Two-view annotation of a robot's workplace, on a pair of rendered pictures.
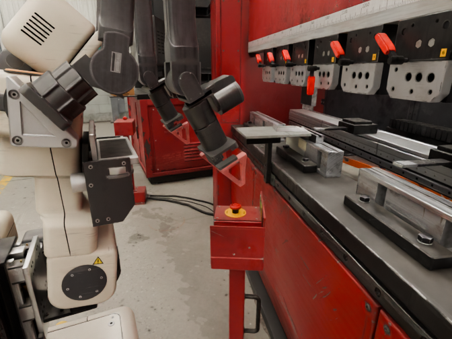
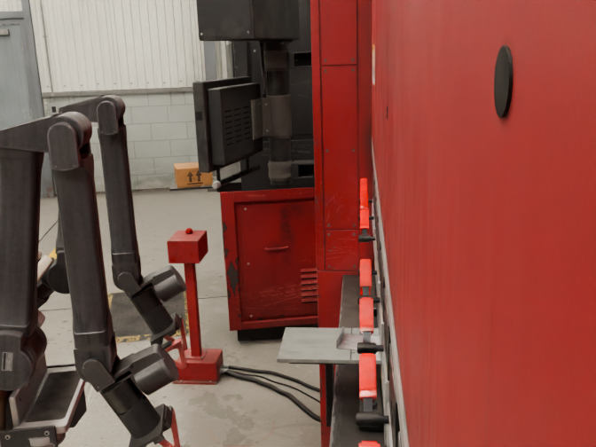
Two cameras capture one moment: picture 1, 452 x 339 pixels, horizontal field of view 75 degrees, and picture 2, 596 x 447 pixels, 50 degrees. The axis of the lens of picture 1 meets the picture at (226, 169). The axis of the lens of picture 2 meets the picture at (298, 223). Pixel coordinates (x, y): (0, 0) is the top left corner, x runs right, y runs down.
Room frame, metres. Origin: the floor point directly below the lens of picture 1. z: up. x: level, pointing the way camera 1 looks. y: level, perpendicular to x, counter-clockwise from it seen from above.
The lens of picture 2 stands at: (-0.24, -0.52, 1.71)
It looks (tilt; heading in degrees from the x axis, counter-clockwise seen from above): 15 degrees down; 16
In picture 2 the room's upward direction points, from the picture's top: 2 degrees counter-clockwise
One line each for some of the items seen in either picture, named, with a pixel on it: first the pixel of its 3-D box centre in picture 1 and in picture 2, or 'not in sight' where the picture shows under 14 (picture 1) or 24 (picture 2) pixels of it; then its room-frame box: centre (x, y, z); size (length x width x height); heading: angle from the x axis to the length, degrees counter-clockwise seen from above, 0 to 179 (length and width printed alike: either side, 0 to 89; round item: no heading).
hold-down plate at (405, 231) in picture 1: (389, 224); not in sight; (0.62, -0.39, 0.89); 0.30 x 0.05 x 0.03; 10
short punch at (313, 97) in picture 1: (308, 97); not in sight; (1.22, -0.33, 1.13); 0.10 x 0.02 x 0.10; 10
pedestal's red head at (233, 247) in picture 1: (237, 227); not in sight; (0.85, -0.04, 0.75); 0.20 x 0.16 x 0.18; 176
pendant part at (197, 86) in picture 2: (157, 43); (232, 121); (2.33, 0.50, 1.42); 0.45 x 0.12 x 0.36; 175
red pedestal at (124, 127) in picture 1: (128, 161); (192, 304); (2.67, 0.92, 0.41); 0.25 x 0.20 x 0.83; 100
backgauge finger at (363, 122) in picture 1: (341, 126); not in sight; (1.24, -0.49, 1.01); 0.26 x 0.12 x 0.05; 100
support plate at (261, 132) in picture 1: (272, 131); (333, 344); (1.20, -0.19, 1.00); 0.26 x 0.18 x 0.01; 100
